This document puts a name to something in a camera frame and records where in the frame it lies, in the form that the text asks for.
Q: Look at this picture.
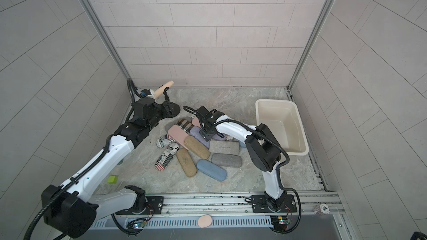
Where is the tan fabric glasses case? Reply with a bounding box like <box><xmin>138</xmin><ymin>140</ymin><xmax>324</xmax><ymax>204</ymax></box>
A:
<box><xmin>184</xmin><ymin>136</ymin><xmax>210</xmax><ymax>160</ymax></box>

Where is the light grey rectangular glasses case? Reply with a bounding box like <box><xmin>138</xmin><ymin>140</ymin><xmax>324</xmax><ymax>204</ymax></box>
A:
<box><xmin>209</xmin><ymin>140</ymin><xmax>240</xmax><ymax>155</ymax></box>

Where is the blue fabric glasses case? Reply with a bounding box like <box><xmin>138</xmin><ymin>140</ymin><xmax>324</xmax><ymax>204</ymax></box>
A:
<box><xmin>196</xmin><ymin>160</ymin><xmax>227</xmax><ymax>182</ymax></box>

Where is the cream plastic storage box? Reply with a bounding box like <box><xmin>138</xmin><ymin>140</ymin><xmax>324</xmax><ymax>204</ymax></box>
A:
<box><xmin>255</xmin><ymin>99</ymin><xmax>309</xmax><ymax>156</ymax></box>

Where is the purple fabric glasses case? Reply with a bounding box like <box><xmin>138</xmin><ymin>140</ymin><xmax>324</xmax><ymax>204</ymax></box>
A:
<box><xmin>212</xmin><ymin>134</ymin><xmax>227</xmax><ymax>141</ymax></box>

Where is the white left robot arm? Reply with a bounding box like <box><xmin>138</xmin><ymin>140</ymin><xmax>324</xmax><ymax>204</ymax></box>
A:
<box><xmin>24</xmin><ymin>97</ymin><xmax>180</xmax><ymax>240</ymax></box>

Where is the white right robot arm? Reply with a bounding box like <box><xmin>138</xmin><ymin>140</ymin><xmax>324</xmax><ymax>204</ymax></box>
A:
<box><xmin>183</xmin><ymin>106</ymin><xmax>300</xmax><ymax>212</ymax></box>

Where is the pink glasses case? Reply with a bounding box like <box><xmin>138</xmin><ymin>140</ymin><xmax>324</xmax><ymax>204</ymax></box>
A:
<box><xmin>192</xmin><ymin>117</ymin><xmax>201</xmax><ymax>128</ymax></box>
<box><xmin>167</xmin><ymin>124</ymin><xmax>189</xmax><ymax>150</ymax></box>

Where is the brown plaid glasses case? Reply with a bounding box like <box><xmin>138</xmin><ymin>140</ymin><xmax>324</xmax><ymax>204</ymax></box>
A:
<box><xmin>176</xmin><ymin>118</ymin><xmax>194</xmax><ymax>134</ymax></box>

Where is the newspaper glasses case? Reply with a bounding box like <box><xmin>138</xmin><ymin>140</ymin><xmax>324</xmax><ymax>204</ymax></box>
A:
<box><xmin>155</xmin><ymin>143</ymin><xmax>180</xmax><ymax>171</ymax></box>
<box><xmin>156</xmin><ymin>134</ymin><xmax>176</xmax><ymax>148</ymax></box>

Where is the dark grey glasses case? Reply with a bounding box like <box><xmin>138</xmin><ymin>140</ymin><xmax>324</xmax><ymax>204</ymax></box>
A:
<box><xmin>211</xmin><ymin>153</ymin><xmax>242</xmax><ymax>168</ymax></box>

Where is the black microphone stand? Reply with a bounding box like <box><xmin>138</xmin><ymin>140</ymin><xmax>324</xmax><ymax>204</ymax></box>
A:
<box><xmin>163</xmin><ymin>87</ymin><xmax>170</xmax><ymax>102</ymax></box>

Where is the beige microphone head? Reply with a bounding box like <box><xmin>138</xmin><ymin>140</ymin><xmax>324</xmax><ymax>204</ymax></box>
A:
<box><xmin>153</xmin><ymin>81</ymin><xmax>174</xmax><ymax>99</ymax></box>

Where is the green small block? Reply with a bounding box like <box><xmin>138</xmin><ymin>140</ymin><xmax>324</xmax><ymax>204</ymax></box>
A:
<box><xmin>107</xmin><ymin>176</ymin><xmax>118</xmax><ymax>184</ymax></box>

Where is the pink oval eraser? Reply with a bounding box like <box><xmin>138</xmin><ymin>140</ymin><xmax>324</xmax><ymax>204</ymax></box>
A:
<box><xmin>197</xmin><ymin>214</ymin><xmax>213</xmax><ymax>228</ymax></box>

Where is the left circuit board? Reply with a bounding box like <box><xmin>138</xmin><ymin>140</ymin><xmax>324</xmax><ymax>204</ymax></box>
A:
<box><xmin>126</xmin><ymin>218</ymin><xmax>147</xmax><ymax>230</ymax></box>

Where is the circuit board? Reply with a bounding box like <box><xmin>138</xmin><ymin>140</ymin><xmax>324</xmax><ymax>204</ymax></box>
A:
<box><xmin>126</xmin><ymin>218</ymin><xmax>147</xmax><ymax>230</ymax></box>
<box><xmin>270</xmin><ymin>216</ymin><xmax>291</xmax><ymax>231</ymax></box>

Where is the right circuit board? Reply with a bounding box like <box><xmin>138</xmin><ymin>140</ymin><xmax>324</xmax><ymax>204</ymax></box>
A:
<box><xmin>270</xmin><ymin>216</ymin><xmax>291</xmax><ymax>231</ymax></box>

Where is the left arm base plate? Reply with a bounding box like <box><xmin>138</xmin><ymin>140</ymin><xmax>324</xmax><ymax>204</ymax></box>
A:
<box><xmin>115</xmin><ymin>196</ymin><xmax>165</xmax><ymax>215</ymax></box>

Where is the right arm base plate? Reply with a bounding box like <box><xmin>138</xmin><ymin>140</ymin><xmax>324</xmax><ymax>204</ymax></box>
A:
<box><xmin>249</xmin><ymin>194</ymin><xmax>298</xmax><ymax>213</ymax></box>

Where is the aluminium rail frame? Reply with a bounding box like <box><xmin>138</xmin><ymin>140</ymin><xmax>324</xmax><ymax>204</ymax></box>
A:
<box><xmin>89</xmin><ymin>189</ymin><xmax>345</xmax><ymax>219</ymax></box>

